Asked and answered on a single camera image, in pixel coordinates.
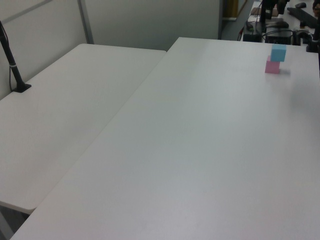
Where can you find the blue cube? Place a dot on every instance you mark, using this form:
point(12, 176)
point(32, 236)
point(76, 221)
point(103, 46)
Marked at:
point(278, 53)

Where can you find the pink cube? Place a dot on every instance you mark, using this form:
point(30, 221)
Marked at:
point(272, 67)

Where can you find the yellow board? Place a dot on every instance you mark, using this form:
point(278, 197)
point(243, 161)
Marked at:
point(233, 8)

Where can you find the black electronics box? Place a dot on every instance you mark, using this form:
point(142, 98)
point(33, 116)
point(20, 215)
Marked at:
point(278, 37)

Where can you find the black monitor stand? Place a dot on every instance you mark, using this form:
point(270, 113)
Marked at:
point(263, 15)

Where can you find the black clamp stand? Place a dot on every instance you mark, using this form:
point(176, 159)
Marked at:
point(313, 42)

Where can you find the black keyboard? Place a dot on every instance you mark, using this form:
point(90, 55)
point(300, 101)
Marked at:
point(303, 16)

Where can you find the black computer mouse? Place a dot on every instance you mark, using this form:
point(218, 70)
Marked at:
point(300, 4)

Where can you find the grey partition frame post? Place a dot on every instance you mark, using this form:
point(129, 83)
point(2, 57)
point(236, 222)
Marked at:
point(86, 22)

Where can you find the black camera stand pole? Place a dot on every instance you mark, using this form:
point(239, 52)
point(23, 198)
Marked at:
point(12, 65)

